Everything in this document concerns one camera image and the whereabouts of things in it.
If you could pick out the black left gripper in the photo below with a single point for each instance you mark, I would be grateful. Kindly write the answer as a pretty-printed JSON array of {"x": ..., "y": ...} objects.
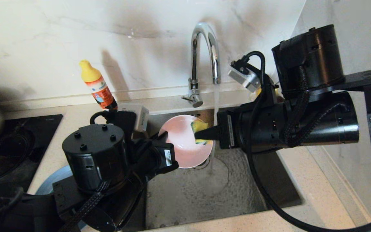
[{"x": 153, "y": 158}]

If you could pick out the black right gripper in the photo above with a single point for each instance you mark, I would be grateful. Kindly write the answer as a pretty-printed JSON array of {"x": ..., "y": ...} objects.
[{"x": 271, "y": 135}]

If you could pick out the yellow sponge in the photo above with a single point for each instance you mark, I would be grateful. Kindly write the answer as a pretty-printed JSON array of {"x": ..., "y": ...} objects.
[{"x": 198, "y": 125}]

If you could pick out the pink plastic bowl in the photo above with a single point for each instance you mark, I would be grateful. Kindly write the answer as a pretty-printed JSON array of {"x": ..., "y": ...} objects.
[{"x": 179, "y": 145}]

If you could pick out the chrome gooseneck faucet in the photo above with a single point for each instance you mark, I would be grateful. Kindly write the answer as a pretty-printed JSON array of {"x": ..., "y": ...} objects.
[{"x": 194, "y": 58}]

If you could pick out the yellow capped dish soap bottle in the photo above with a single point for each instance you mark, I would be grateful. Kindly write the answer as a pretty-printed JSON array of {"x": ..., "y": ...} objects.
[{"x": 98, "y": 90}]

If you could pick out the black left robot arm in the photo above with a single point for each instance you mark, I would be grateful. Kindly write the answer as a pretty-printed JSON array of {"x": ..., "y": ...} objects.
[{"x": 92, "y": 154}]

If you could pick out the stainless steel sink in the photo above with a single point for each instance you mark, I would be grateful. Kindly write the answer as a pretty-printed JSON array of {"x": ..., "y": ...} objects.
[{"x": 188, "y": 193}]

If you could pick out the metal drain strainer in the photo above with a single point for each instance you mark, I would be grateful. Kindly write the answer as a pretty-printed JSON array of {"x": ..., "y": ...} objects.
[{"x": 205, "y": 165}]

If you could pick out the large blue-grey plate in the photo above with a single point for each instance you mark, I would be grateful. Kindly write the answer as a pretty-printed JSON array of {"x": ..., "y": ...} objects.
[{"x": 52, "y": 182}]

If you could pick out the black induction cooktop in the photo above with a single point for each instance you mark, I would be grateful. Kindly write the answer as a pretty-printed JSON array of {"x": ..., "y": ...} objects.
[{"x": 11, "y": 151}]

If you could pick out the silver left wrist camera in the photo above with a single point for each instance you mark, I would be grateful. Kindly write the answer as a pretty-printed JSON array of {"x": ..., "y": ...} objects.
[{"x": 143, "y": 117}]

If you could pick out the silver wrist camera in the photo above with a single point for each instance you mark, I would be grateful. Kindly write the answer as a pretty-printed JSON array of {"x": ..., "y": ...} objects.
[
  {"x": 143, "y": 117},
  {"x": 243, "y": 80}
]

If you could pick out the black left wrist camera bracket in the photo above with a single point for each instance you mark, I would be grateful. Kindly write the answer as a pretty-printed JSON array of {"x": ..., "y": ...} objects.
[{"x": 126, "y": 124}]

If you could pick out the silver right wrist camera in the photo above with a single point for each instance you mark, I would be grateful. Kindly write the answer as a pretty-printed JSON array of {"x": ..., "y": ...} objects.
[{"x": 243, "y": 80}]

